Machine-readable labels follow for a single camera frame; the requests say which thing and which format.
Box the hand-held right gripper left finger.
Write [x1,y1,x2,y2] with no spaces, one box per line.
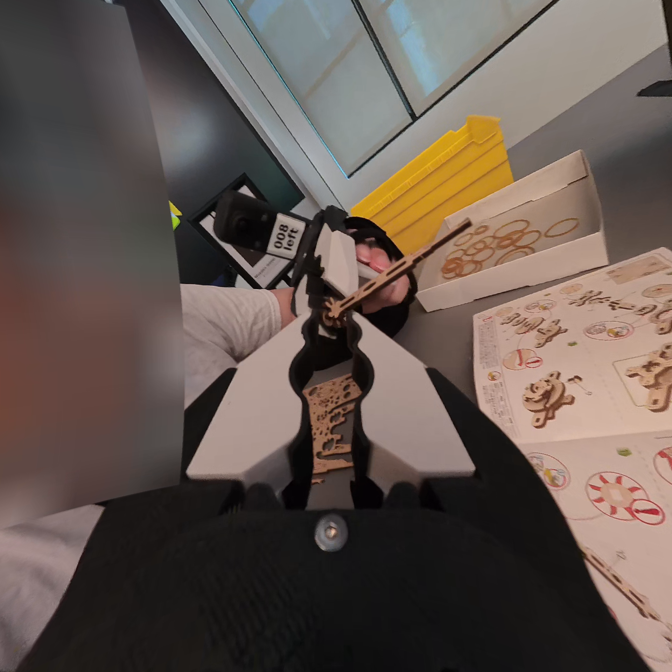
[186,312,323,510]

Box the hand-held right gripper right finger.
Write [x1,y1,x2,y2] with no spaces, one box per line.
[345,312,477,510]

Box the wooden gear wheel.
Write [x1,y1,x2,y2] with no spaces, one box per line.
[321,296,350,329]

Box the long slotted wooden strip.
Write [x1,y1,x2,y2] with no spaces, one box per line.
[336,218,473,313]

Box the laser-cut wooden parts sheet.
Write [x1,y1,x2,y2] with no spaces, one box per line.
[302,374,364,486]

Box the person's left hand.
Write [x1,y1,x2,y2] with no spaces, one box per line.
[354,239,411,314]

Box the pile of rubber bands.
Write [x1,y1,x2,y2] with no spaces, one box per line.
[440,216,581,280]

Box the yellow plastic bin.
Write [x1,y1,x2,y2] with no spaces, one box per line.
[349,114,515,253]

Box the large glass window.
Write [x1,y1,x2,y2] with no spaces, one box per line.
[157,0,557,179]

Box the white cardboard tray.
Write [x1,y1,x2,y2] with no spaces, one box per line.
[415,149,610,313]

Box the illustrated instruction booklet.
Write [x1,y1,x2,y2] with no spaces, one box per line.
[472,247,672,672]

